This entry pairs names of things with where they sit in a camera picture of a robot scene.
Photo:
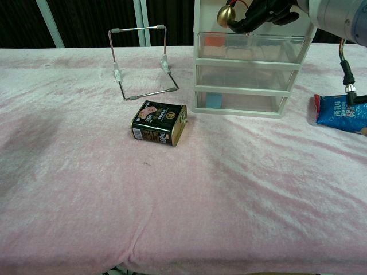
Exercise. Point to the white frame post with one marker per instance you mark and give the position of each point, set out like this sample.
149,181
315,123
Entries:
50,23
142,23

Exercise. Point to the small golden bell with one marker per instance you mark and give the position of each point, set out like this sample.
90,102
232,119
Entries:
226,15

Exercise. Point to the pink tablecloth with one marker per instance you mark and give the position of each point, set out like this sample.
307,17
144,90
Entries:
172,186

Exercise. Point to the blue snack bag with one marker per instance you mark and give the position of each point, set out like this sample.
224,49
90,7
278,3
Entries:
341,113

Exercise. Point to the white plastic drawer unit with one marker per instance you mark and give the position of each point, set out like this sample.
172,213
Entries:
249,71

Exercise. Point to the blue block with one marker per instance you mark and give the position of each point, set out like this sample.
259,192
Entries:
213,100

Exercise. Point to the black luncheon meat can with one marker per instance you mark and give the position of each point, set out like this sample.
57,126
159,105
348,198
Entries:
157,123

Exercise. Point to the orange block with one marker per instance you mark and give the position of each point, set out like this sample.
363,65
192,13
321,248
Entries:
214,41

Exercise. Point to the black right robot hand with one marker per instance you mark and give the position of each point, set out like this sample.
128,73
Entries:
255,15

